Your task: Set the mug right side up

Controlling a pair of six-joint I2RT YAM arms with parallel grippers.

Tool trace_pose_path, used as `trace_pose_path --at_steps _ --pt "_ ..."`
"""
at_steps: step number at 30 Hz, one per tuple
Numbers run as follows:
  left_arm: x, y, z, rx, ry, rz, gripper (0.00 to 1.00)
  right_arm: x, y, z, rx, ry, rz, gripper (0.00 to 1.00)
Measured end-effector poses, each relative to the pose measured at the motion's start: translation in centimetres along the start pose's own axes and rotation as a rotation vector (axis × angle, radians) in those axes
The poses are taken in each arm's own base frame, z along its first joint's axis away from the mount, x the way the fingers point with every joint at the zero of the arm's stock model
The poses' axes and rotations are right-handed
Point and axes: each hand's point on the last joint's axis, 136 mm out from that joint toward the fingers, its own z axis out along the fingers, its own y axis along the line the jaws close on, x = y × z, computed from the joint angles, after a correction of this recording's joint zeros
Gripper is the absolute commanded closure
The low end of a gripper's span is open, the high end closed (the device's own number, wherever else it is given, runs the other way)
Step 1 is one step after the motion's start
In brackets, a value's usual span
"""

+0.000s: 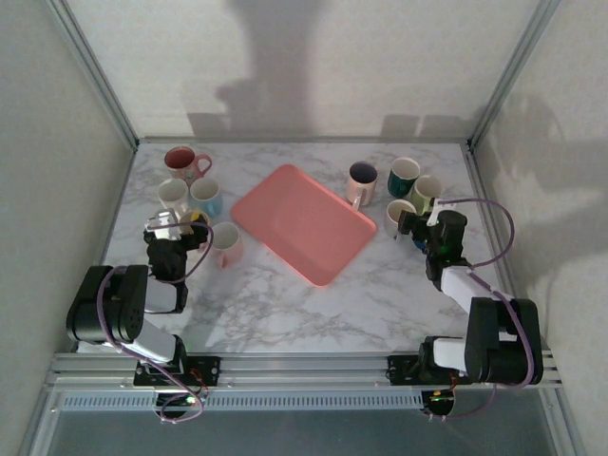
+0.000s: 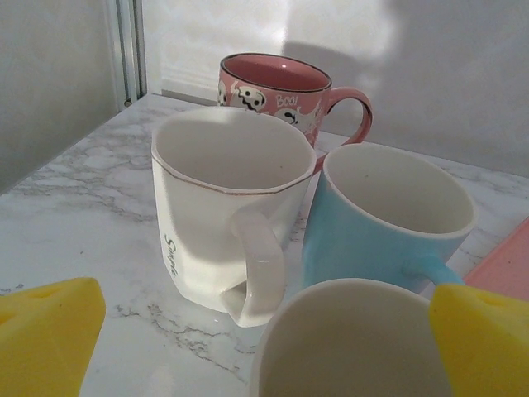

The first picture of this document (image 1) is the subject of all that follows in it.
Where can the light blue mug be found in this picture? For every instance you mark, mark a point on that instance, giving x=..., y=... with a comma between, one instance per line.
x=205, y=190

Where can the white faceted mug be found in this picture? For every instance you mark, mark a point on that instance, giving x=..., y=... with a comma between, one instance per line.
x=173, y=190

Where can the light green mug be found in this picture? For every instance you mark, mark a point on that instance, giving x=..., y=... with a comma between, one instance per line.
x=427, y=186

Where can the dark pink printed mug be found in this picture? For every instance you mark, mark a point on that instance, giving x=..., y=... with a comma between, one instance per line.
x=179, y=159

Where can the silver chrome mug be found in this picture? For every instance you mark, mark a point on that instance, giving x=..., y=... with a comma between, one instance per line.
x=393, y=216

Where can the dark green mug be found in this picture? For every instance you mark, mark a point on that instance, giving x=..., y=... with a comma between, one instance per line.
x=404, y=168

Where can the pink mug with navy inside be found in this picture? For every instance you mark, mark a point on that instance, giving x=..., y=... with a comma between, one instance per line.
x=362, y=172

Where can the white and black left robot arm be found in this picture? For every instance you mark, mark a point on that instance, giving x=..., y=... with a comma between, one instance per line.
x=119, y=309

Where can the aluminium side rails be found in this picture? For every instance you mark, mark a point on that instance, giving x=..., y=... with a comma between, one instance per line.
x=495, y=237

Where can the pink plastic tray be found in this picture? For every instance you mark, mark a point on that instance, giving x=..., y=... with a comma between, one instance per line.
x=304, y=228

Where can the black controller board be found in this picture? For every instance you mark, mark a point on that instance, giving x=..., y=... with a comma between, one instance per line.
x=173, y=401
x=439, y=404

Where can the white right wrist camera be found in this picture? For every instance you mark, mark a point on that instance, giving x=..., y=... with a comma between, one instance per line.
x=434, y=214

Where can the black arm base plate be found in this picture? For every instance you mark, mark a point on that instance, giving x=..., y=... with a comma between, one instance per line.
x=401, y=370
x=209, y=368

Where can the aluminium frame post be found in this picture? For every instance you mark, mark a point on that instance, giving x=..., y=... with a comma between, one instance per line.
x=98, y=76
x=511, y=71

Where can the wide slotted aluminium rail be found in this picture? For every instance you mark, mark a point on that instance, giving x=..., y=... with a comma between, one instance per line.
x=304, y=370

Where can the aluminium frame leg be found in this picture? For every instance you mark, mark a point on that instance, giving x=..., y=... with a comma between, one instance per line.
x=564, y=423
x=40, y=423

